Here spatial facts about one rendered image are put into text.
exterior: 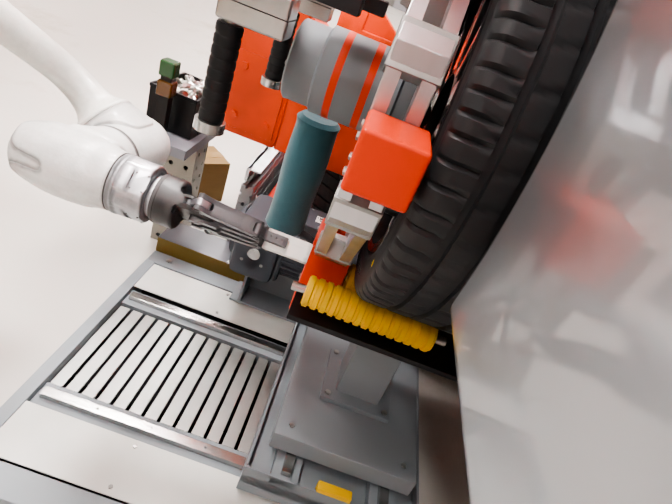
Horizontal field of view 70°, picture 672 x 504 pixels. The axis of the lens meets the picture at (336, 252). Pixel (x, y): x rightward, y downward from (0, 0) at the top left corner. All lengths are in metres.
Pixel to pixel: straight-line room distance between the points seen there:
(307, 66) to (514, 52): 0.35
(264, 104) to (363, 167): 0.86
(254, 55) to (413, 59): 0.80
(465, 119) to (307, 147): 0.49
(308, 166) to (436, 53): 0.48
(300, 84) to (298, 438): 0.65
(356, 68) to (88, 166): 0.41
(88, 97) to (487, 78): 0.64
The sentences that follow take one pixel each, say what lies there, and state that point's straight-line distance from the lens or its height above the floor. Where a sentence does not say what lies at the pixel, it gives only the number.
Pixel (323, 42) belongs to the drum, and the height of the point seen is 0.90.
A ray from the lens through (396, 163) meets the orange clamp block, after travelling 0.49.
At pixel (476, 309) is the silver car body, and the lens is 0.45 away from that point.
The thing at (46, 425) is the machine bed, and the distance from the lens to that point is 1.16.
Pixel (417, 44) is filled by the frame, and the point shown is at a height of 0.96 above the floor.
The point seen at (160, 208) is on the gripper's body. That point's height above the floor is 0.64.
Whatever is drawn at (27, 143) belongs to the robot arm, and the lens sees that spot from 0.79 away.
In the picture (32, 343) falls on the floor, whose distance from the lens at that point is 1.41.
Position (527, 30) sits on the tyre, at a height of 1.01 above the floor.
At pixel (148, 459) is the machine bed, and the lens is 1.11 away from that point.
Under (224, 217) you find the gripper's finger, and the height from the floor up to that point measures 0.67.
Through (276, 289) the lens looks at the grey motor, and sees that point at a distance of 1.51.
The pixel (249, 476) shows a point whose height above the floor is 0.14.
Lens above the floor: 1.01
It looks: 30 degrees down
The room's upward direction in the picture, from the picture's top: 22 degrees clockwise
